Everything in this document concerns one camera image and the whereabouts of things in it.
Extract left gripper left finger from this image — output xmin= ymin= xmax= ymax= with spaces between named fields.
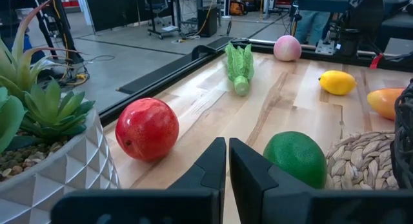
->
xmin=50 ymin=136 xmax=227 ymax=224

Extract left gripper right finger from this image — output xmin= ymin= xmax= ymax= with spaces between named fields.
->
xmin=228 ymin=137 xmax=413 ymax=224

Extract green lime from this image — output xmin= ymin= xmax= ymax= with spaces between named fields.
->
xmin=262 ymin=130 xmax=328 ymax=190

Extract red apple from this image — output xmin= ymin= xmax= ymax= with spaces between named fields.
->
xmin=115 ymin=97 xmax=180 ymax=163

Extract woven wicker basket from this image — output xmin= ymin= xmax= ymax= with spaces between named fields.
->
xmin=324 ymin=130 xmax=401 ymax=191

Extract green lettuce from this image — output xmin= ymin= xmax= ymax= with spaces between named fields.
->
xmin=224 ymin=42 xmax=256 ymax=97

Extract yellow lemon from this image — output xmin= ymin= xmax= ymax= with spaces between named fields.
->
xmin=318 ymin=70 xmax=358 ymax=96

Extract pink peach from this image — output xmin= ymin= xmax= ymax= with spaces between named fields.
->
xmin=273 ymin=34 xmax=303 ymax=63

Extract dark wicker basket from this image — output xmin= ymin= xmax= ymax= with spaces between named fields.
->
xmin=389 ymin=78 xmax=413 ymax=190

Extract orange-red mango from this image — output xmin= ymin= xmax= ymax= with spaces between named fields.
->
xmin=367 ymin=87 xmax=406 ymax=121

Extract white faceted plant pot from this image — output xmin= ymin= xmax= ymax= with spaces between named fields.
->
xmin=0 ymin=107 xmax=121 ymax=224

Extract white metal plate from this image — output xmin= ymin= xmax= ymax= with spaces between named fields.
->
xmin=314 ymin=39 xmax=337 ymax=56

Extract green succulent plant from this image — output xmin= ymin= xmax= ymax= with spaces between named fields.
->
xmin=0 ymin=0 xmax=96 ymax=154

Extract person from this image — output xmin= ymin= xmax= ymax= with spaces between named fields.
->
xmin=294 ymin=9 xmax=331 ymax=46

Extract black computer tower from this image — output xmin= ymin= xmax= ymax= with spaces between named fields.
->
xmin=197 ymin=6 xmax=219 ymax=38

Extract red tag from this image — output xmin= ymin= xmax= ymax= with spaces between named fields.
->
xmin=368 ymin=53 xmax=385 ymax=70

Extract black rolling workbench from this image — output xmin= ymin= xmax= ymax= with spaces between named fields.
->
xmin=141 ymin=0 xmax=223 ymax=40

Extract office chair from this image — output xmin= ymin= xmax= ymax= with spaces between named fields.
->
xmin=144 ymin=0 xmax=170 ymax=26

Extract dark desk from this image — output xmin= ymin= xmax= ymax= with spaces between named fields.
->
xmin=288 ymin=0 xmax=413 ymax=54

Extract black tripod stand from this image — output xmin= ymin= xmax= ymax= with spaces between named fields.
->
xmin=31 ymin=0 xmax=86 ymax=65

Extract black aluminium table frame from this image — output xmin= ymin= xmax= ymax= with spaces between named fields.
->
xmin=97 ymin=36 xmax=413 ymax=127

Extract floor cables by tripod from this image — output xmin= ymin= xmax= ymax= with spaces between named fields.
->
xmin=48 ymin=54 xmax=116 ymax=91

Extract yellow cable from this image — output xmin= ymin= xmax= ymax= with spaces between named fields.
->
xmin=170 ymin=0 xmax=216 ymax=45

